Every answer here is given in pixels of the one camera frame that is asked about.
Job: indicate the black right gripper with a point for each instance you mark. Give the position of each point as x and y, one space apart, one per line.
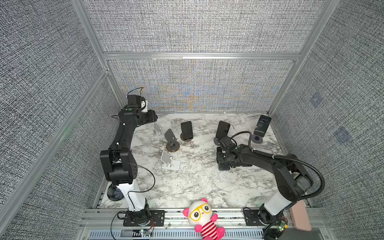
219 157

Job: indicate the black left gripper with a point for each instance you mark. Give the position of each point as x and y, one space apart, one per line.
151 117

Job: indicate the white folding stand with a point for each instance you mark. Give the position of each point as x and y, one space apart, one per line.
158 131
169 163

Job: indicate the black phone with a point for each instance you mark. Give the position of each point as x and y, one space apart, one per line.
187 129
223 129
262 125
246 165

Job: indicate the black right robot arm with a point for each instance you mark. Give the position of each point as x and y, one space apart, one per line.
292 179

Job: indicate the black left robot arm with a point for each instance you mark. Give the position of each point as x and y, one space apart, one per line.
119 164

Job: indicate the round dark stand centre-right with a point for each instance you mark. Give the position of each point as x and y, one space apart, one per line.
216 141

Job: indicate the round purple stand far right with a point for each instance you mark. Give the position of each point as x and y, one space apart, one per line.
257 139

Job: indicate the round dark stand centre-left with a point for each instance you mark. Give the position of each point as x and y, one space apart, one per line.
185 140

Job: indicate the pink white plush toy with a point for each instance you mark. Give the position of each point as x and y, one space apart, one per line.
201 216

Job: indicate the dark round fan disc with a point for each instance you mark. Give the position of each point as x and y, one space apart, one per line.
114 193

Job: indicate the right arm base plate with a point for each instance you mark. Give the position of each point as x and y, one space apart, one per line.
252 217

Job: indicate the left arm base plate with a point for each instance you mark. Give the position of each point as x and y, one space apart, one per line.
155 217

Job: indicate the pink phone on rail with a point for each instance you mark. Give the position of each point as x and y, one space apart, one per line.
300 217

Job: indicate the aluminium front rail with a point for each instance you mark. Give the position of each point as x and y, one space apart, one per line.
107 224

